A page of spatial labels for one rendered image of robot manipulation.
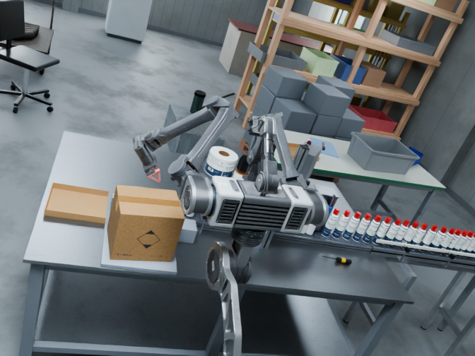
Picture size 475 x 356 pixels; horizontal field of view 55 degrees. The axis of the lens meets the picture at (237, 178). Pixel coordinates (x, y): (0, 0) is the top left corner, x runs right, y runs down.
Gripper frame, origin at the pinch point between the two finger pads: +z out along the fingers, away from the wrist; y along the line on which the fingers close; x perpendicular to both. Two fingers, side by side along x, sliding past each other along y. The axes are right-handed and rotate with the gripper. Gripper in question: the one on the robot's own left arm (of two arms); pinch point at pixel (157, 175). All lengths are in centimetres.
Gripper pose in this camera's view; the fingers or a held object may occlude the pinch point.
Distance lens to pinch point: 234.3
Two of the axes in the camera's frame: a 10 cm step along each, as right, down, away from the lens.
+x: -8.9, 4.5, -0.3
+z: 3.5, 7.3, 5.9
